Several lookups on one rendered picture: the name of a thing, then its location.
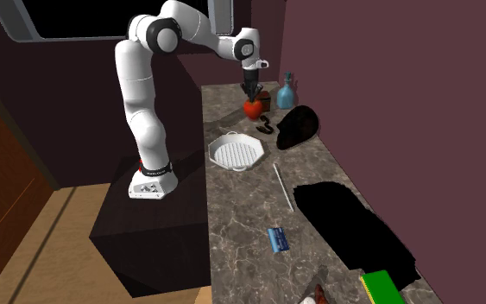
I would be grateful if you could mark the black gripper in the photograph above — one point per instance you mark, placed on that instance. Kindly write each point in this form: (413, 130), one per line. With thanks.
(249, 78)

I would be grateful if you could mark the red apple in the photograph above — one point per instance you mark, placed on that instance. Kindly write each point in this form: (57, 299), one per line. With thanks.
(252, 108)

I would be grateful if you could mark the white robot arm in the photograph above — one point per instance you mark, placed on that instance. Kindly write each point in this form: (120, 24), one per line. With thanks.
(135, 84)

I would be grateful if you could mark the brown box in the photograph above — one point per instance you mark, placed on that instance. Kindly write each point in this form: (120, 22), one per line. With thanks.
(266, 101)

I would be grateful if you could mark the blue bottle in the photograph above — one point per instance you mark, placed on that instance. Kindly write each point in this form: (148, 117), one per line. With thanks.
(286, 96)

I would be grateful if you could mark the black curved object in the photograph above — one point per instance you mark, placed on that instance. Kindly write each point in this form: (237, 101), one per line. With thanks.
(266, 126)

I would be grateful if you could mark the white grill pan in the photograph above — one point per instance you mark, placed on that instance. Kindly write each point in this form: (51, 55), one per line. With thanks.
(236, 151)

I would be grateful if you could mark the white thin stick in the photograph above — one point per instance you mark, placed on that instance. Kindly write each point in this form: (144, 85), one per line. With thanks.
(283, 187)

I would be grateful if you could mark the blue card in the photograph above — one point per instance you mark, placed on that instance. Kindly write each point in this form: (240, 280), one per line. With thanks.
(278, 239)

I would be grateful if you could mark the grey framed window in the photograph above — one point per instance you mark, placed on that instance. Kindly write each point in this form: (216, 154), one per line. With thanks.
(99, 21)

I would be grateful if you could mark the dark robot stand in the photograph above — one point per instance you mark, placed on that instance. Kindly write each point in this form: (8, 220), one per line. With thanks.
(154, 240)

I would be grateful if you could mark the dark red object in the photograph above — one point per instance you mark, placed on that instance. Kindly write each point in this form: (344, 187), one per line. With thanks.
(319, 294)

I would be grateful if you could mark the white round object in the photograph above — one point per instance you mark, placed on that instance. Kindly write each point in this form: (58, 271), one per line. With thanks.
(308, 300)

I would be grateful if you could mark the green notebook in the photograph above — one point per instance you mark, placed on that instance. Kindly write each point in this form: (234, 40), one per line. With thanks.
(383, 288)

